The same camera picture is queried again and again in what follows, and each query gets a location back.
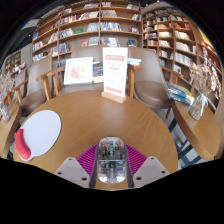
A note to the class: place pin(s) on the glass vase with pink flowers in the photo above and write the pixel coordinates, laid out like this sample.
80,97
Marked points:
4,113

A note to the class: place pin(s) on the white sign on wooden base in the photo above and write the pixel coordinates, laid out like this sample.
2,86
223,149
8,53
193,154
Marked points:
115,73

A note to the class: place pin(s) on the white mouse pad red rest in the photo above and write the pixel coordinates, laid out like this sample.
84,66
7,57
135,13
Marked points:
41,131

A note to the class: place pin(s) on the wide wooden bookshelf with books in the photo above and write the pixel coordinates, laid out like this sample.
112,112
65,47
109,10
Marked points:
83,30

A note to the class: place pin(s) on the beige wooden-armed armchair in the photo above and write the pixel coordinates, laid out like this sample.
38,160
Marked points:
36,83
86,51
150,90

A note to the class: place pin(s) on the stack of colourful books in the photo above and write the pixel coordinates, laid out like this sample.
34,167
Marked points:
180,93

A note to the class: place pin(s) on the dark blue book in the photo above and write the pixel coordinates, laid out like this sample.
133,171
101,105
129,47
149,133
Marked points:
98,71

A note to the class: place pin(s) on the round wooden side table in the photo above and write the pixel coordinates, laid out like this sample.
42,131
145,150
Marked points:
196,130
8,130

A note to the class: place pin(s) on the light blue book stack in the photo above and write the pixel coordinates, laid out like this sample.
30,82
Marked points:
134,61

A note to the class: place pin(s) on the white framed floral picture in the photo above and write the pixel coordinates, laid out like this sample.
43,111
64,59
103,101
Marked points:
78,70

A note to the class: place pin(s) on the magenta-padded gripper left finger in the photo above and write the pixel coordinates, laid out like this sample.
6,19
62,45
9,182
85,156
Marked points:
85,160

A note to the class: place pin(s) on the curved wooden bookshelf with books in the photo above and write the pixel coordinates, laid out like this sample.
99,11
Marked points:
176,43

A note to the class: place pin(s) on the distant wooden bookshelf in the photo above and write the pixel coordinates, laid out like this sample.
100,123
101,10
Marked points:
13,61

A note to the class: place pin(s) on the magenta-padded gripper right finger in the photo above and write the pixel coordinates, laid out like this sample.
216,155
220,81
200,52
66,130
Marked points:
136,160

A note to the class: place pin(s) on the glass vase with cream flowers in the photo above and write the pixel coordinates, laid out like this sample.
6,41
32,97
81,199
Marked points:
197,108

